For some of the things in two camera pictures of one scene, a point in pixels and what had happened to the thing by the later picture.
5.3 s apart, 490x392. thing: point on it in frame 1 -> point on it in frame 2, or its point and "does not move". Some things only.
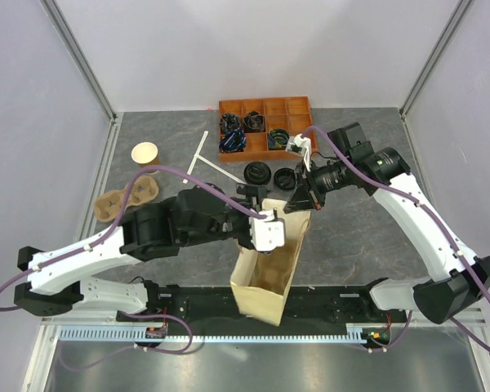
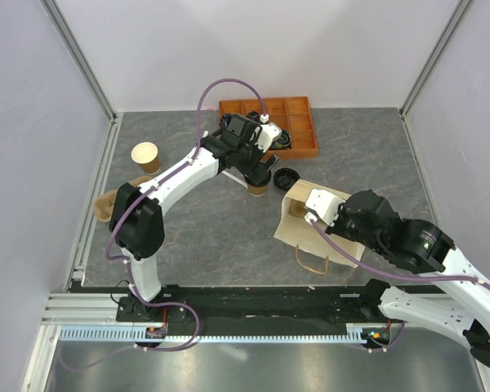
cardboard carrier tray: [109, 205] does not move
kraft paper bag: [262, 280] -> [294, 227]
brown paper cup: [145, 154] does not move
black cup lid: [284, 178] does not move
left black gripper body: [254, 194] -> [252, 162]
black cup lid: [257, 173] does not move
